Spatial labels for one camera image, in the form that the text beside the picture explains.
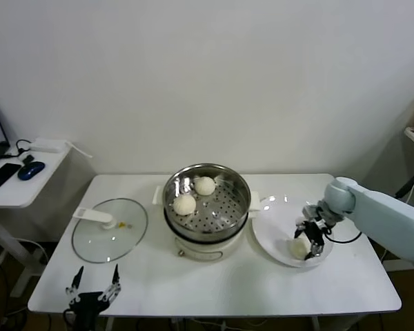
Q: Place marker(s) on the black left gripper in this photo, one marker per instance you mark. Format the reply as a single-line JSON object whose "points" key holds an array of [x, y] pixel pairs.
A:
{"points": [[87, 305]]}

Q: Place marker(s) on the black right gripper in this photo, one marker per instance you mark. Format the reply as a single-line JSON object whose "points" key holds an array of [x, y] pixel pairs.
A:
{"points": [[317, 222]]}

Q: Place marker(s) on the white steamed baozi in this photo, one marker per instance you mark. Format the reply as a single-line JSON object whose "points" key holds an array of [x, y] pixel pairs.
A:
{"points": [[205, 186], [184, 205], [297, 249]]}

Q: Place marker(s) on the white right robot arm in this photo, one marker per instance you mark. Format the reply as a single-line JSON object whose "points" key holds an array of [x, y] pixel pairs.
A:
{"points": [[383, 213]]}

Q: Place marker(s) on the stainless steel steamer basket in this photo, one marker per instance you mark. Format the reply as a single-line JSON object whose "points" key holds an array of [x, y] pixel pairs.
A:
{"points": [[234, 196]]}

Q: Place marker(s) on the white round plate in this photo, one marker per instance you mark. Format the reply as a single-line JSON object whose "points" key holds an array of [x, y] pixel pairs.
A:
{"points": [[272, 234]]}

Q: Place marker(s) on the white electric cooker pot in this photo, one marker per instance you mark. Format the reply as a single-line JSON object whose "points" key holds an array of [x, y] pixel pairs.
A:
{"points": [[200, 251]]}

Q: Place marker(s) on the white side table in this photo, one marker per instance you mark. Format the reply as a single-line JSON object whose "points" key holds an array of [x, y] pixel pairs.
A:
{"points": [[27, 193]]}

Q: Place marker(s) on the blue computer mouse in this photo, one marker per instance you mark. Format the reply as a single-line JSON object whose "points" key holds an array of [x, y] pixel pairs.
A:
{"points": [[31, 170]]}

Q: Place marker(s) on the black smartphone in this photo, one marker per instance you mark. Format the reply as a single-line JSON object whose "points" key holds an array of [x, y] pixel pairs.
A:
{"points": [[1, 176]]}

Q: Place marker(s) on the white power adapter box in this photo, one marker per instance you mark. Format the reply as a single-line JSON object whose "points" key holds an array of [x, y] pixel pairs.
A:
{"points": [[48, 145]]}

